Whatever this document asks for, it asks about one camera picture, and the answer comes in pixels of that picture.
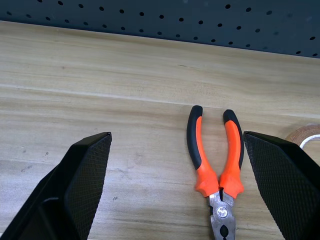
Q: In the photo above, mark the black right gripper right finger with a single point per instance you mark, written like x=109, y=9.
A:
x=282, y=180

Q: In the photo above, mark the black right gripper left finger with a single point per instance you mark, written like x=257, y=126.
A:
x=82, y=185

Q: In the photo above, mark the dark blue pegboard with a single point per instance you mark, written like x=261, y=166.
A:
x=175, y=22

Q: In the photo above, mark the brown tape roll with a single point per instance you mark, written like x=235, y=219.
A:
x=306, y=135

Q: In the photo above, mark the orange and black pliers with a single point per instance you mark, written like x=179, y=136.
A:
x=231, y=160

